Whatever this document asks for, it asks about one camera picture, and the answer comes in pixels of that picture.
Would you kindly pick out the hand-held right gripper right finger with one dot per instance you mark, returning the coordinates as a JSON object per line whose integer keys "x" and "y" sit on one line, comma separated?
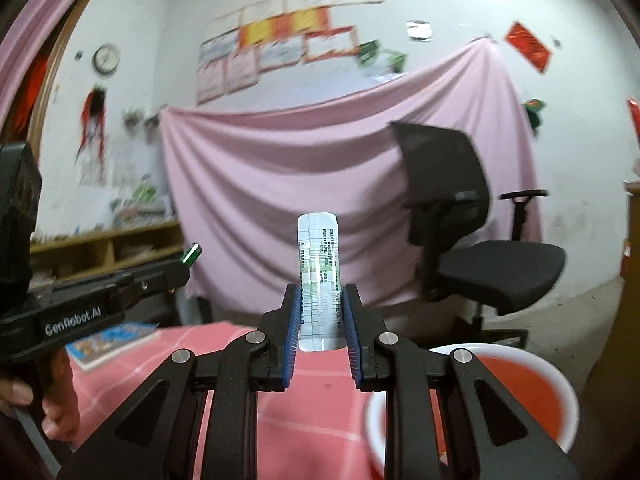
{"x": 352, "y": 335}

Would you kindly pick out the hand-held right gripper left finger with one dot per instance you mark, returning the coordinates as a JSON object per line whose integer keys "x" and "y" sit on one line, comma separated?
{"x": 294, "y": 335}

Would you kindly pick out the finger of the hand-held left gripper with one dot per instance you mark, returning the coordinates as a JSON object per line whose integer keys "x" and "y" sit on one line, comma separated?
{"x": 160, "y": 277}

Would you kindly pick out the white medicine pack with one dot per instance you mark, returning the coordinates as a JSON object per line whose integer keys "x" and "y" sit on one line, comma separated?
{"x": 320, "y": 260}

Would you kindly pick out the orange bucket with white rim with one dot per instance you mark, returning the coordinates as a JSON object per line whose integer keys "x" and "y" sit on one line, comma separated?
{"x": 510, "y": 385}

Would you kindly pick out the person's left hand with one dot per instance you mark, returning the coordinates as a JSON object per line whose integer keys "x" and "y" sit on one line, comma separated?
{"x": 60, "y": 410}

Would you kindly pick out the blue paperback book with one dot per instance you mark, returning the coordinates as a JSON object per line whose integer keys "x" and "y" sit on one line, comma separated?
{"x": 112, "y": 342}

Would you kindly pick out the pink checked tablecloth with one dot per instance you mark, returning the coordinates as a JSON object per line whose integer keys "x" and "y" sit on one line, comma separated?
{"x": 320, "y": 400}

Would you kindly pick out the wooden shelf unit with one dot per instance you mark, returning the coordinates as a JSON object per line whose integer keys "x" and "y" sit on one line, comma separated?
{"x": 100, "y": 240}

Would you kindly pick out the stack of papers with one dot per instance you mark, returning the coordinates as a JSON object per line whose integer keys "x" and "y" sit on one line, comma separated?
{"x": 142, "y": 207}

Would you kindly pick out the black office chair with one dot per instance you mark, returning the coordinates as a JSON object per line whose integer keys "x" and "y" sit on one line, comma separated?
{"x": 500, "y": 265}

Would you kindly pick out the pink hanging sheet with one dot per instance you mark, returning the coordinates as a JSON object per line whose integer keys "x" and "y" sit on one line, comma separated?
{"x": 280, "y": 160}

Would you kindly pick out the red tassel ornament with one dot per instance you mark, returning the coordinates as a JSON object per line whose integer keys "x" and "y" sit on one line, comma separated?
{"x": 92, "y": 115}

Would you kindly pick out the red cloth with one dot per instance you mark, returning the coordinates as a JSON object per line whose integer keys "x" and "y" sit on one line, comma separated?
{"x": 30, "y": 95}

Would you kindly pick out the pink curtain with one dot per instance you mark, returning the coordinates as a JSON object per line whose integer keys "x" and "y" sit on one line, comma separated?
{"x": 30, "y": 45}

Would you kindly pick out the green hanging ornament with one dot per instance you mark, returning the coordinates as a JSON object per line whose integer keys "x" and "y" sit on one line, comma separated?
{"x": 534, "y": 115}

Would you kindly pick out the wooden cabinet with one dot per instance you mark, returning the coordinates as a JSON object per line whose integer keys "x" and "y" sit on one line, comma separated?
{"x": 631, "y": 210}

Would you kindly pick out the red hanging ornament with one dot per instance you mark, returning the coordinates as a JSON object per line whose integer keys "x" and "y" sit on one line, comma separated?
{"x": 635, "y": 117}

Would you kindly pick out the metal wall rack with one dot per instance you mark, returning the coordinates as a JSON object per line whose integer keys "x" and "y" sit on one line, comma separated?
{"x": 142, "y": 117}

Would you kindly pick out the round wall clock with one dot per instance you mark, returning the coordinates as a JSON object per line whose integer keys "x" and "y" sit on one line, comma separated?
{"x": 106, "y": 58}

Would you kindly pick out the wooden door frame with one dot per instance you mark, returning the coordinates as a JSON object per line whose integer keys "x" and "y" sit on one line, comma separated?
{"x": 55, "y": 75}

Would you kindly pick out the group of wall certificates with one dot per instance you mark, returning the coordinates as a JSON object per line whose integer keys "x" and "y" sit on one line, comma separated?
{"x": 280, "y": 35}

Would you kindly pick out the green wall picture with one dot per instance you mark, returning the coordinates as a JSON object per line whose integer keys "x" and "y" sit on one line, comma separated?
{"x": 394, "y": 61}
{"x": 367, "y": 52}

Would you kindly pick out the black and white wall sticker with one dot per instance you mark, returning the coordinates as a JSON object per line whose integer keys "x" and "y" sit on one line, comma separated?
{"x": 419, "y": 30}

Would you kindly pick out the red diamond wall poster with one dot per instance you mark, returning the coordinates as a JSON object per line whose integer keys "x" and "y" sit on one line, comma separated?
{"x": 528, "y": 47}

